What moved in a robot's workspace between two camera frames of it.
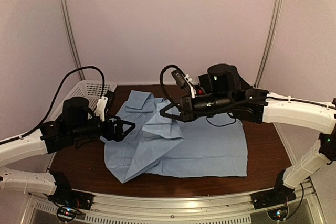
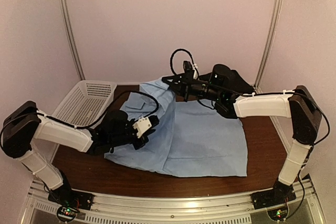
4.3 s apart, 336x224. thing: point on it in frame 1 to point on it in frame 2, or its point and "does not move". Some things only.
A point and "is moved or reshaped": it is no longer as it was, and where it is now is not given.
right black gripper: (187, 113) to (176, 78)
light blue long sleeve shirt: (161, 144) is moved or reshaped
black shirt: (223, 81) does not move
